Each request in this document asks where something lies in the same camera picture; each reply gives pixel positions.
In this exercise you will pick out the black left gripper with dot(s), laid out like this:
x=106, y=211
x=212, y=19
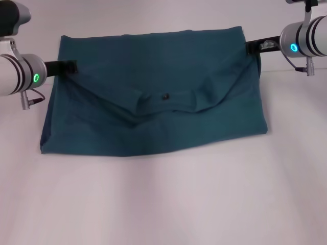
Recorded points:
x=55, y=69

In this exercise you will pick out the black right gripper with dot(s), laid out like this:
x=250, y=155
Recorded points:
x=268, y=46

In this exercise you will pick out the teal t-shirt with pink print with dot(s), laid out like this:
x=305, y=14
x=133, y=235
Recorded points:
x=153, y=122

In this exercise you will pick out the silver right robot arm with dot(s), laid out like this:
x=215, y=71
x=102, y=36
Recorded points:
x=306, y=38

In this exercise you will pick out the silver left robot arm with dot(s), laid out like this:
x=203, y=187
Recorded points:
x=18, y=71

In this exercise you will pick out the silver right gripper thumbscrew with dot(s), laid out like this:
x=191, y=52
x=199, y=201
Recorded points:
x=267, y=44

